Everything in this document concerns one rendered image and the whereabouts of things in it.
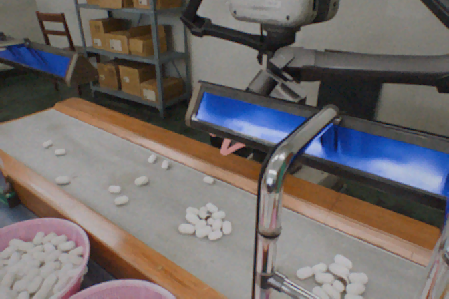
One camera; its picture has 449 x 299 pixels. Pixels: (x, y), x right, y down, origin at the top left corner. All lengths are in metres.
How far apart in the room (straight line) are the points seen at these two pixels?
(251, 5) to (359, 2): 1.49
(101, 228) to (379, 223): 0.63
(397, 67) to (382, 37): 1.80
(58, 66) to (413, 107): 2.31
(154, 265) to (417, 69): 0.66
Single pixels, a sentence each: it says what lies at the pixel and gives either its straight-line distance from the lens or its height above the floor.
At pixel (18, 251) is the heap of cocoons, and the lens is 0.88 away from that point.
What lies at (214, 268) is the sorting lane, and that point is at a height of 0.74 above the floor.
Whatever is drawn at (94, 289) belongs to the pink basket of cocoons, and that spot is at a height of 0.77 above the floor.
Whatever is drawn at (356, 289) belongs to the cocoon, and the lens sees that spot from 0.69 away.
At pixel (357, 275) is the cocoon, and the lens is 0.72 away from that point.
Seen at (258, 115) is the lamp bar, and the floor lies 1.09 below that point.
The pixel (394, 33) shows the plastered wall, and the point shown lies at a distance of 2.56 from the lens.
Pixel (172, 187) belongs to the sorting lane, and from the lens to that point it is 0.92.
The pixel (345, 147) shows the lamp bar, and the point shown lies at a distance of 0.43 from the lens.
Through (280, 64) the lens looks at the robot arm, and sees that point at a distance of 0.74.
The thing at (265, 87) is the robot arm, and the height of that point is 1.05.
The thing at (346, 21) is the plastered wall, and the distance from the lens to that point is 2.60.
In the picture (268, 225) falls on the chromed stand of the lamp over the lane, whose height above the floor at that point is 1.04.
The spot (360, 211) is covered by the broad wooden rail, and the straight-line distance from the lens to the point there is 0.85.
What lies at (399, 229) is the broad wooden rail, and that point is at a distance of 0.84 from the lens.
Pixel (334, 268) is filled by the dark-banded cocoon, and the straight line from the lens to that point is 0.71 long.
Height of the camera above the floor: 1.28
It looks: 26 degrees down
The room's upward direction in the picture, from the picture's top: straight up
